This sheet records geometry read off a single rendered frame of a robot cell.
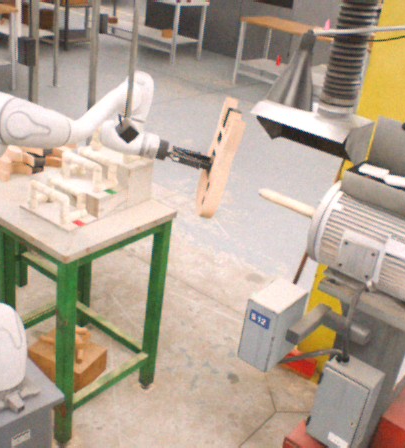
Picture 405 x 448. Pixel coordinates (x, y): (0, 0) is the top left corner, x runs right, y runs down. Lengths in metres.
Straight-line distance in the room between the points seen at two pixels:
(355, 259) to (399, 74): 1.12
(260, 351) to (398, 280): 0.41
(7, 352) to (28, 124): 0.61
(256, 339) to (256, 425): 1.26
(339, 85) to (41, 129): 0.82
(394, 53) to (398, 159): 0.90
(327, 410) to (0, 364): 0.92
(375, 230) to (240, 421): 1.47
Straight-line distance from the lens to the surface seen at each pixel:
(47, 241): 2.14
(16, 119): 1.63
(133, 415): 2.80
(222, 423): 2.82
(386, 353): 1.76
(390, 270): 1.62
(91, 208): 2.29
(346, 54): 1.73
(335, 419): 1.82
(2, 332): 1.70
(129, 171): 2.33
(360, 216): 1.66
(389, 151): 1.75
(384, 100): 2.60
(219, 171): 2.07
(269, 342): 1.61
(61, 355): 2.32
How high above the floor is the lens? 1.97
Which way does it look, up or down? 27 degrees down
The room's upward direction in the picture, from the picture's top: 8 degrees clockwise
